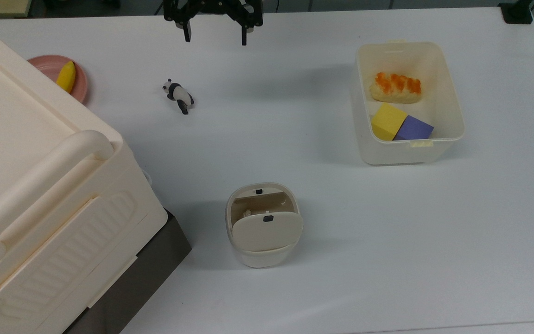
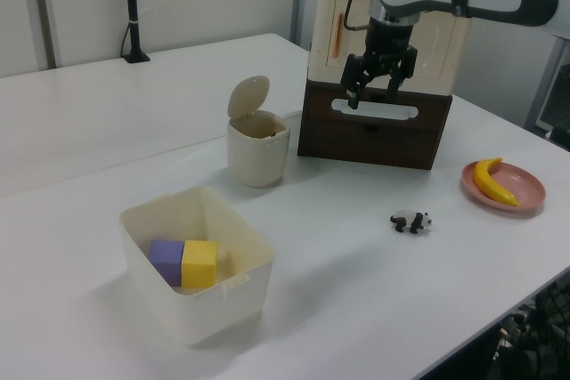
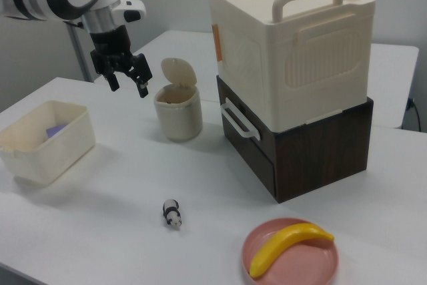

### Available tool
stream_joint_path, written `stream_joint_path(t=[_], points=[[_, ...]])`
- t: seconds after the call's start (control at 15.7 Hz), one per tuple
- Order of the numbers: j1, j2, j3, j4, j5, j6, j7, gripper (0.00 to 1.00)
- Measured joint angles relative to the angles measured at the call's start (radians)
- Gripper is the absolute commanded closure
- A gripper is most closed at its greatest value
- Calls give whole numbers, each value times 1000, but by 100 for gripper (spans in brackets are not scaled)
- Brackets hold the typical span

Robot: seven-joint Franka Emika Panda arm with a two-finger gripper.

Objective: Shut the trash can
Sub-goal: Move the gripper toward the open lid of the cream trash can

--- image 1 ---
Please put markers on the black table clamp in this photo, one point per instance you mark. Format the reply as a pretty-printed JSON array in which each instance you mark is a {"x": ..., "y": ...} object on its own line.
[{"x": 516, "y": 11}]

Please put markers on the yellow foam block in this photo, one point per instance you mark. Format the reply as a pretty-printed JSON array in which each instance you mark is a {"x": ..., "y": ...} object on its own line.
[{"x": 387, "y": 121}]

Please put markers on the pink plate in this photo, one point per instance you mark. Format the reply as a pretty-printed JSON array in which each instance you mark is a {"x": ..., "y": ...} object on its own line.
[{"x": 80, "y": 83}]

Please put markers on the cream plastic open bin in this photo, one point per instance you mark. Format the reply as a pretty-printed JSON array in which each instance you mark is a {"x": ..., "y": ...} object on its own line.
[{"x": 448, "y": 93}]

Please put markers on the yellow toy banana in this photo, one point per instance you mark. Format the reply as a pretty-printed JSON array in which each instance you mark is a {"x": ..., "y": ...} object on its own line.
[{"x": 66, "y": 76}]

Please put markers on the toy bread orange topping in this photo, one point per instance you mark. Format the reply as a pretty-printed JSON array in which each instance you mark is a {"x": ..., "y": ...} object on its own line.
[{"x": 396, "y": 88}]

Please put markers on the dark grey box base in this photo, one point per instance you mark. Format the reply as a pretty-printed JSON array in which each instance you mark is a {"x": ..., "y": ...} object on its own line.
[{"x": 151, "y": 269}]

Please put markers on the cream trash can lid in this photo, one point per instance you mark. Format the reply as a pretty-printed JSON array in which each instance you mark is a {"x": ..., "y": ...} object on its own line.
[{"x": 267, "y": 232}]

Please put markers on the black white panda figurine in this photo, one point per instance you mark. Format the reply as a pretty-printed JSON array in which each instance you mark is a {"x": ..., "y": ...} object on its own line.
[{"x": 179, "y": 94}]

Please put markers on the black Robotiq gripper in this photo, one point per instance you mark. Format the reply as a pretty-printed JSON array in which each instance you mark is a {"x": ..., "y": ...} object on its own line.
[{"x": 213, "y": 5}]

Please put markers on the purple foam block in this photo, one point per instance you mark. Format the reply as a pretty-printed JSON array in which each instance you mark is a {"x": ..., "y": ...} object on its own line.
[{"x": 414, "y": 128}]

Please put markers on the large cream storage box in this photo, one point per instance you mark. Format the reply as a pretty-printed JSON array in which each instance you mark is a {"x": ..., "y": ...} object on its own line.
[{"x": 26, "y": 185}]

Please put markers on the small cream trash can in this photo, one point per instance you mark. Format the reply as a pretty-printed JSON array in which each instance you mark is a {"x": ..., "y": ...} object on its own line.
[{"x": 260, "y": 257}]

